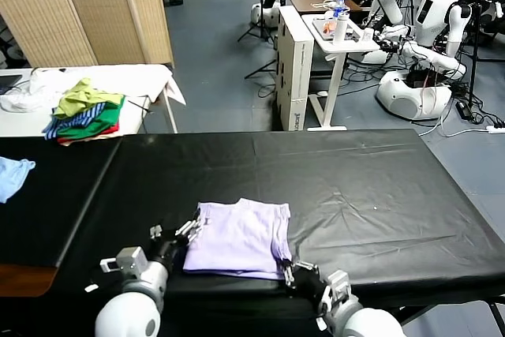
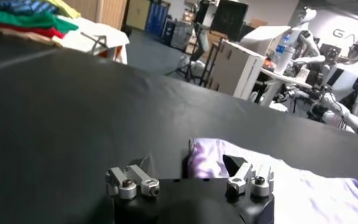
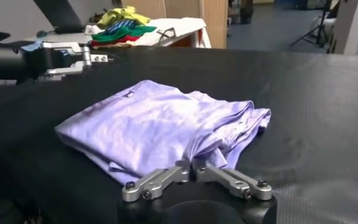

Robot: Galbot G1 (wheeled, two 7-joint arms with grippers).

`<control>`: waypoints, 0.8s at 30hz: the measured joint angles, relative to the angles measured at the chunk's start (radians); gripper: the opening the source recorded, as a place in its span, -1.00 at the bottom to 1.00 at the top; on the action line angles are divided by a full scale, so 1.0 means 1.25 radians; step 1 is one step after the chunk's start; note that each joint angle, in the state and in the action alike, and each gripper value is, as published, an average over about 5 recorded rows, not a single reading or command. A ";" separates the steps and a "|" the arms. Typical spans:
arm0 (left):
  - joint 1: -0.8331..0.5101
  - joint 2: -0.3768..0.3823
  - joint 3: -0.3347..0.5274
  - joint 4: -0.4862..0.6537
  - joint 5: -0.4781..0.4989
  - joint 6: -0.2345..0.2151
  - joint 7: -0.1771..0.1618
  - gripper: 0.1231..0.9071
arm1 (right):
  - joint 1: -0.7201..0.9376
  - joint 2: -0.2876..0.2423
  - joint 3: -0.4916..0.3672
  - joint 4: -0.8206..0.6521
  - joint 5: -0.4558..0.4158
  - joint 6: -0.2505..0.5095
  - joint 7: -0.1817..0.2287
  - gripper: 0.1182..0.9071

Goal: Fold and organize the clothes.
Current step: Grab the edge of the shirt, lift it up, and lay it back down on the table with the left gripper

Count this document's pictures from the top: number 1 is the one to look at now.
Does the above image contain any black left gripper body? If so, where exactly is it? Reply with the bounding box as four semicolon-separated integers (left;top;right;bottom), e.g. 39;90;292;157
150;232;189;271

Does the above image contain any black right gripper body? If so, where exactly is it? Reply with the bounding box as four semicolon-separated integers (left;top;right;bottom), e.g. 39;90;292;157
291;268;331;309

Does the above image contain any lavender t-shirt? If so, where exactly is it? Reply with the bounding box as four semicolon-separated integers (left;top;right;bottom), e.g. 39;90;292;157
183;197;294;281

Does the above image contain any small white robot base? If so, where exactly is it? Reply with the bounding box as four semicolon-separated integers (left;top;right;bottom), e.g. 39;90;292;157
250;2;279;29

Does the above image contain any large black table cover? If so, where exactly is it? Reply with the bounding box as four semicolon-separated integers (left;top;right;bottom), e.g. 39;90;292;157
54;128;505;306

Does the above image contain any red garment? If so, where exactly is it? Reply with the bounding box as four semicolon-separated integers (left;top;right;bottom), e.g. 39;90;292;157
56;123;119;144

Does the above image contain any beige garment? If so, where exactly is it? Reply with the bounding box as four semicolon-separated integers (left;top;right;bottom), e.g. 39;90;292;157
58;133;122;147

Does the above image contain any blue striped garment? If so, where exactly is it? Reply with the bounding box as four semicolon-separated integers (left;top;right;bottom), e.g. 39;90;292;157
41;102;107;140

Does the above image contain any light blue garment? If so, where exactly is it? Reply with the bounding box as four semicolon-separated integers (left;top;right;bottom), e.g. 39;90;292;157
0;157;36;204

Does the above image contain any lime green garment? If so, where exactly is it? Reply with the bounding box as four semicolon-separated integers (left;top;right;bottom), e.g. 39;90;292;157
52;77;125;119

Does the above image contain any white table cloth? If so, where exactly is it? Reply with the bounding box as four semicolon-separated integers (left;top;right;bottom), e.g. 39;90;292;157
30;64;186;107

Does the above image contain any white folding side table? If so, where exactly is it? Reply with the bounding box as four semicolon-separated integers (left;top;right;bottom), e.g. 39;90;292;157
0;67;178;139

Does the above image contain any black tripod stand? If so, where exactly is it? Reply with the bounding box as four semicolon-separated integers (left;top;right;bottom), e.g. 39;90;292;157
243;58;277;81
236;0;277;44

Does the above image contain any crumpled white garment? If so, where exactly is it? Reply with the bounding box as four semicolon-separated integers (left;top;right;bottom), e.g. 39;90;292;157
0;70;66;113

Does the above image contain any tall white cardboard box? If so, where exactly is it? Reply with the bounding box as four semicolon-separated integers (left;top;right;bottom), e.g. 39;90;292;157
275;5;314;132

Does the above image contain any white standing desk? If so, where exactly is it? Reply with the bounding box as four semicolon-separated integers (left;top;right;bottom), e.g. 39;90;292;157
301;13;380;132

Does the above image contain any black laptop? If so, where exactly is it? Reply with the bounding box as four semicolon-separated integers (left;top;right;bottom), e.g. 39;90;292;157
0;74;23;96

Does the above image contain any bamboo folding screen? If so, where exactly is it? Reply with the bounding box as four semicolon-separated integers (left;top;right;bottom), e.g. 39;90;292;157
0;0;174;69

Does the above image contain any white thermos bottle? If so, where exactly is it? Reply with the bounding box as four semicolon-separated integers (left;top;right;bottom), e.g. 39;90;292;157
331;12;349;47

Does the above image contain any grey tray with orange item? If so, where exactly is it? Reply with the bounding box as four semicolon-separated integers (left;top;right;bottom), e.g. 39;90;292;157
311;16;356;41

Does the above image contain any black pole stand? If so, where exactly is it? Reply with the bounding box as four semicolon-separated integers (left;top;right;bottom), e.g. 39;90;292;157
465;1;485;107

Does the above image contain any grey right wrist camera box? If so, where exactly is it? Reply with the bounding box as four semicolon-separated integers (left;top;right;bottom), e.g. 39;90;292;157
319;269;352;314

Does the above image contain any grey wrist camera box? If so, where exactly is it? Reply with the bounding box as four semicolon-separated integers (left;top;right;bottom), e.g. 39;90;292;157
99;245;149;275
319;269;352;314

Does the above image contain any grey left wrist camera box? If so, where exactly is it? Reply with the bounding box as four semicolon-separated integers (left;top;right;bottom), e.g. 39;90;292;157
99;245;149;275

